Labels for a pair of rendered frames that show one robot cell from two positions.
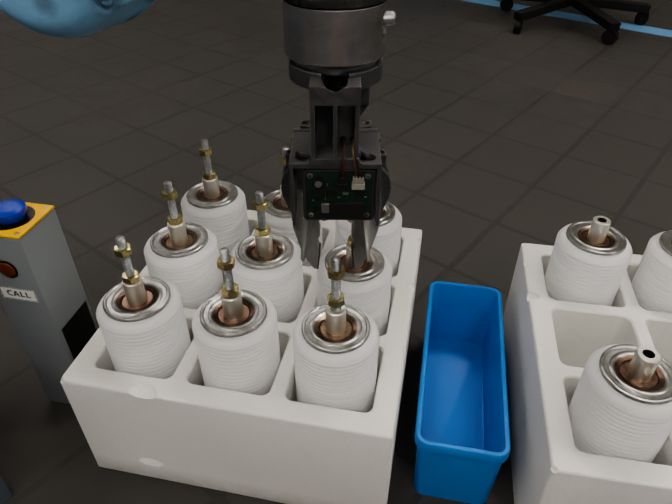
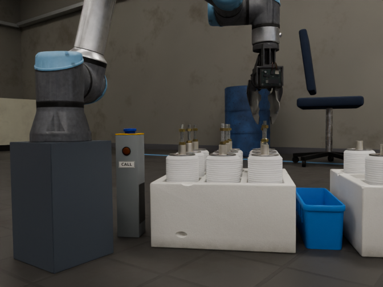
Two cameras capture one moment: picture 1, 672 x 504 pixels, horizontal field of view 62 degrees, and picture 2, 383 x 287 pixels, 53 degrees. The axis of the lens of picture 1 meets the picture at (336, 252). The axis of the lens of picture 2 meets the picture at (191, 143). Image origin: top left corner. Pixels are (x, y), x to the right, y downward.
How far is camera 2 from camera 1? 76 cm
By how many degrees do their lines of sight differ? 35
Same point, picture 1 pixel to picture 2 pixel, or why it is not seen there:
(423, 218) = not seen: hidden behind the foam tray
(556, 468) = (363, 186)
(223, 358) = (221, 165)
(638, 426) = not seen: outside the picture
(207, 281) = (201, 167)
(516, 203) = not seen: hidden behind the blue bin
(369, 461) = (286, 204)
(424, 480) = (310, 235)
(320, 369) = (262, 162)
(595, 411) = (373, 168)
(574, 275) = (354, 162)
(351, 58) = (272, 39)
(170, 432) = (195, 207)
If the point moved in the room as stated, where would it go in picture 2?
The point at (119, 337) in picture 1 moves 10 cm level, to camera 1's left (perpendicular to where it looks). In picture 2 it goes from (178, 161) to (142, 162)
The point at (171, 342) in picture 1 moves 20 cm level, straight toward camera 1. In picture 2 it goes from (196, 170) to (232, 179)
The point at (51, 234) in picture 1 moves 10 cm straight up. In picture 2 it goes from (142, 142) to (141, 110)
